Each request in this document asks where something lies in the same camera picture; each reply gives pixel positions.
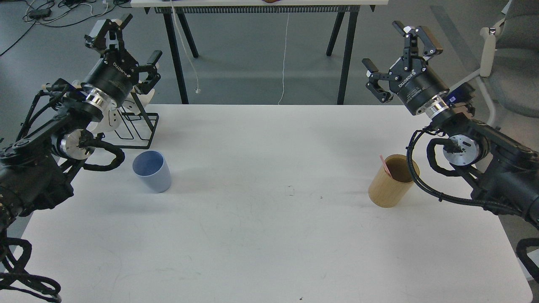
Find white hanging cord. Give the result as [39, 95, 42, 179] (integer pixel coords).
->
[170, 0, 202, 94]

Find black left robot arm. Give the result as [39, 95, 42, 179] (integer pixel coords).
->
[0, 13, 162, 303]

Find white mug on rack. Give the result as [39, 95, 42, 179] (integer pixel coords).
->
[123, 88, 155, 115]

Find blue plastic cup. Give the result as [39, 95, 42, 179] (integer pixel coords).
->
[132, 150, 172, 192]

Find black floor cables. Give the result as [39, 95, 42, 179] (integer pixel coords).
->
[0, 0, 132, 57]

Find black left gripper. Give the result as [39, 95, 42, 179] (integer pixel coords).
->
[82, 14, 163, 107]

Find black wire cup rack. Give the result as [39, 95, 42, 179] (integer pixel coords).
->
[96, 92, 159, 149]

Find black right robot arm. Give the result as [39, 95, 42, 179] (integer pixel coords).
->
[362, 21, 539, 228]

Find bamboo wooden cup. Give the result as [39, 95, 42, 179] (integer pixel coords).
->
[368, 154, 414, 208]

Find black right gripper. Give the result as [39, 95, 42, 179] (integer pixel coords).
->
[362, 21, 450, 115]

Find background table black legs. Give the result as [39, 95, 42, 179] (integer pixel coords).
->
[129, 0, 388, 105]

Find white cup on rack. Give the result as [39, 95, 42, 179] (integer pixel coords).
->
[86, 109, 122, 134]

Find white hanging cable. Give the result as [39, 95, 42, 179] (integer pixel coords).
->
[278, 13, 290, 105]

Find grey office chair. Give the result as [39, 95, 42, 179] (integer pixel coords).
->
[450, 0, 539, 126]

